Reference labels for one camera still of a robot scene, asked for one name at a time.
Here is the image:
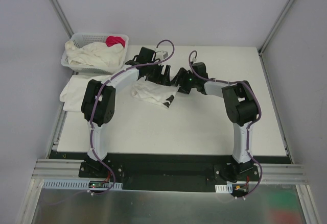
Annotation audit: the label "white t shirt stack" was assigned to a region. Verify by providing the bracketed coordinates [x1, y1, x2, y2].
[59, 74, 111, 112]

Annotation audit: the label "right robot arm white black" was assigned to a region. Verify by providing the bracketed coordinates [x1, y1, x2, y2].
[171, 63, 261, 181]

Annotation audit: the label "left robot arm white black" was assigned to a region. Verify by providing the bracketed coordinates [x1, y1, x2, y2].
[81, 47, 172, 178]

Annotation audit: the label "red garment in basket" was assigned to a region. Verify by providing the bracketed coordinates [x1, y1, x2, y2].
[105, 36, 126, 48]

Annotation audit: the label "cream clothes in basket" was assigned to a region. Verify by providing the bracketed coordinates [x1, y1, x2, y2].
[65, 40, 124, 68]

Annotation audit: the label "white plastic laundry basket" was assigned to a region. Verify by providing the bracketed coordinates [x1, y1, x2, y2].
[61, 33, 129, 74]

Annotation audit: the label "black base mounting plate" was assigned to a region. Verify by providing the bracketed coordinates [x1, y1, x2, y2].
[48, 151, 260, 192]

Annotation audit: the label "right white cable duct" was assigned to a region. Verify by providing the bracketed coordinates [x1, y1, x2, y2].
[215, 184, 233, 194]

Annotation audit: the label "white cable duct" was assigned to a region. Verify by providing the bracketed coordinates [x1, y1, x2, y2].
[215, 184, 233, 194]
[43, 180, 123, 191]

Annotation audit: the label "aluminium rail front right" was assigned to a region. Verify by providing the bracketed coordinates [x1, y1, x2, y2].
[261, 164, 309, 185]

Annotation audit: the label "aluminium rail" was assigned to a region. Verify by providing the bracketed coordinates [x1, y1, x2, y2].
[32, 158, 85, 178]
[261, 164, 309, 185]

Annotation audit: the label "left aluminium frame post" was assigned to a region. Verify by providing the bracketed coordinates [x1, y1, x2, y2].
[49, 0, 74, 38]

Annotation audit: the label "aluminium frame post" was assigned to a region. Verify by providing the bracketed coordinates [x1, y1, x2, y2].
[258, 0, 296, 56]
[49, 0, 74, 38]

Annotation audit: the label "aluminium rail front left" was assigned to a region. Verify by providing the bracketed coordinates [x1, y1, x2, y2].
[32, 158, 85, 178]

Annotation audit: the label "left white cable duct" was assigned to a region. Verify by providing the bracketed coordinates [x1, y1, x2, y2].
[43, 180, 123, 191]

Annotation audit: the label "right aluminium frame post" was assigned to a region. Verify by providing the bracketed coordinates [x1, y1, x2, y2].
[258, 0, 296, 56]

